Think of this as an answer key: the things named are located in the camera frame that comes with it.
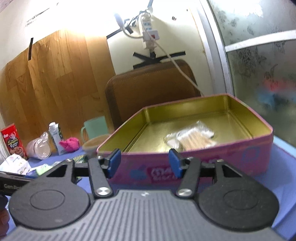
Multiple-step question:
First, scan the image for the pink fluffy cloth ball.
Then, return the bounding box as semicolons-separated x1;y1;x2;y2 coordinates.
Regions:
59;137;80;153

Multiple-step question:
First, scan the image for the green Virjoy tissue pack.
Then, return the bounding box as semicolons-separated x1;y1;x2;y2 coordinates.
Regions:
72;155;88;164

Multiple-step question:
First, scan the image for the round snack tub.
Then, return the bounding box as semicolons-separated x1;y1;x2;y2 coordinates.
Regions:
82;134;110;157

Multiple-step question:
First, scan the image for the clear bag of cotton swabs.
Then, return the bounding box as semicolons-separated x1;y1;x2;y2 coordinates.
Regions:
164;120;217;152

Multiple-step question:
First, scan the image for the red snack box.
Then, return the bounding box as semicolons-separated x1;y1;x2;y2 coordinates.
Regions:
1;123;28;160

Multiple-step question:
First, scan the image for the mint green plastic mug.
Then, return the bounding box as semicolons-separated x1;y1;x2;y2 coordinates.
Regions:
81;116;108;142

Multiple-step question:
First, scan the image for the pink macaron biscuit tin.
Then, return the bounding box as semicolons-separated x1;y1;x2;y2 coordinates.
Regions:
97;94;273;186

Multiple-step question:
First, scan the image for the stack of plastic cups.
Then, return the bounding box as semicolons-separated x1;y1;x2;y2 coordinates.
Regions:
26;132;51;160

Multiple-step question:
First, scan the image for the green white drink carton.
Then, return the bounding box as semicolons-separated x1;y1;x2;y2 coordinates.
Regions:
49;122;66;155

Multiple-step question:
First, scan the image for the brown chair backrest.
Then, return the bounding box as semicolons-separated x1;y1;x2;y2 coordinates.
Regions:
105;62;201;129

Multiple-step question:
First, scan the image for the blue patterned tablecloth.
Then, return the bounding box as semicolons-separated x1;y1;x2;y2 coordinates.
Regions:
0;136;296;240

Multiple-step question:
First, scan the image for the wooden panel board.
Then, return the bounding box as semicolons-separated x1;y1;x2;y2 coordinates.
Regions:
1;30;115;145

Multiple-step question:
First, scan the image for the white power strip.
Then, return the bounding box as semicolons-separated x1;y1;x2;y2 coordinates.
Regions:
139;11;160;52

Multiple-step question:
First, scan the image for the frosted glass window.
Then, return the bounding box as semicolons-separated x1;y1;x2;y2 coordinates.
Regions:
209;1;295;145

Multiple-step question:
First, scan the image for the white usb lamp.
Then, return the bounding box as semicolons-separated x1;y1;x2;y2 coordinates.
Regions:
114;14;143;39

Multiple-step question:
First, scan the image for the white power cable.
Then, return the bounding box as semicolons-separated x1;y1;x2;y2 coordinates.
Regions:
139;14;204;96

